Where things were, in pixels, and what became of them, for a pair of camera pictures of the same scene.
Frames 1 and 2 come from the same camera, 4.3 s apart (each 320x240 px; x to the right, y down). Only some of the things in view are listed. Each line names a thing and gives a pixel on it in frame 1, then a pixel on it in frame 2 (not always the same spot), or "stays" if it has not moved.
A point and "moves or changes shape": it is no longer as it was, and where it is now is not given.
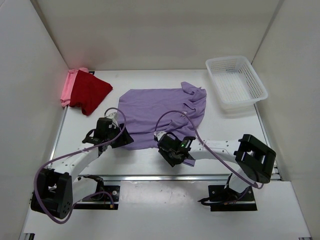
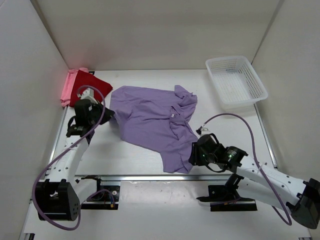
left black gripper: x=124 y=139 → x=108 y=114
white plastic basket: x=236 y=86 stays
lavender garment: x=143 y=108 moves or changes shape
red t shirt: x=88 y=90 stays
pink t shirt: x=67 y=92 stays
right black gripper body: x=171 y=156 → x=200 y=158
